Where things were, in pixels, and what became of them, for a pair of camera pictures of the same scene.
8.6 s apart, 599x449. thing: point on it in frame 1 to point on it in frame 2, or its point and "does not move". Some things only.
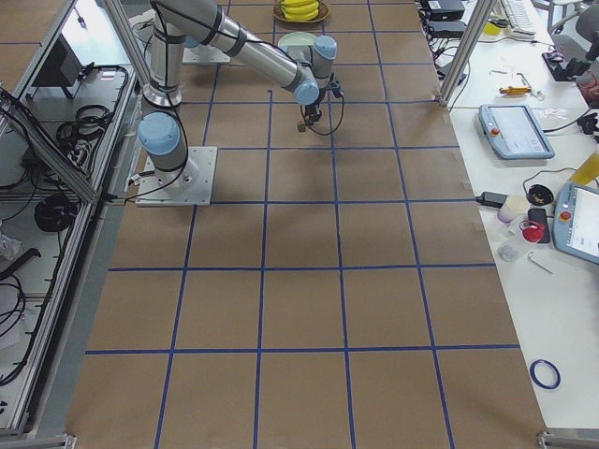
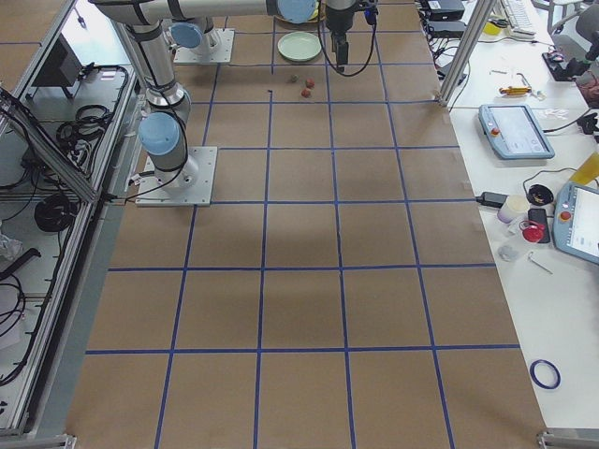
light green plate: [297, 38] does not move
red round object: [532, 231] does not move
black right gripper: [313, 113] to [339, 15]
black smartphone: [539, 214] does not move
